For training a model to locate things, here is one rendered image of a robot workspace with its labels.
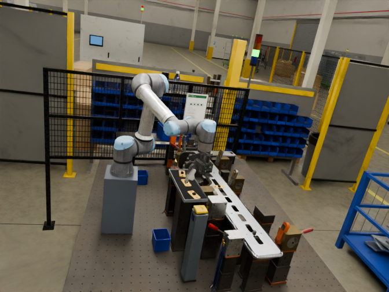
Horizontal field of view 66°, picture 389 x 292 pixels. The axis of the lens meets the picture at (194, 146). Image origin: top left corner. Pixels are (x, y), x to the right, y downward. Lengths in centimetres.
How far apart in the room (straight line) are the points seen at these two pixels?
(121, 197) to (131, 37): 691
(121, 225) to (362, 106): 392
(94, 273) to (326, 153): 391
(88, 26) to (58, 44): 481
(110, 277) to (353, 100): 405
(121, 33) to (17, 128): 500
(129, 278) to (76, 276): 28
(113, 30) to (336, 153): 618
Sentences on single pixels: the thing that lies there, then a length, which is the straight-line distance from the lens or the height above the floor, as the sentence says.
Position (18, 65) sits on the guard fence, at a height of 135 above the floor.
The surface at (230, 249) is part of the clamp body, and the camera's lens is 163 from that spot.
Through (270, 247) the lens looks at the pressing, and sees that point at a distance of 173.
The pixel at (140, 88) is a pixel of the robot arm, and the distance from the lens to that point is 164.
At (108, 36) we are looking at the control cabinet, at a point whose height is 156.
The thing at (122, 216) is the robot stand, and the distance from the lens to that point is 202.
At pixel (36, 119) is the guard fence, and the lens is 410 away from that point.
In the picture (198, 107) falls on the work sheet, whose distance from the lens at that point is 298.
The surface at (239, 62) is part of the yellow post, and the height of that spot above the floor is 179.
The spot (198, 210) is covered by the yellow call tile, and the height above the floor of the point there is 116.
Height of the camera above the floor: 199
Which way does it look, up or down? 20 degrees down
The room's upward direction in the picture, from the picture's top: 9 degrees clockwise
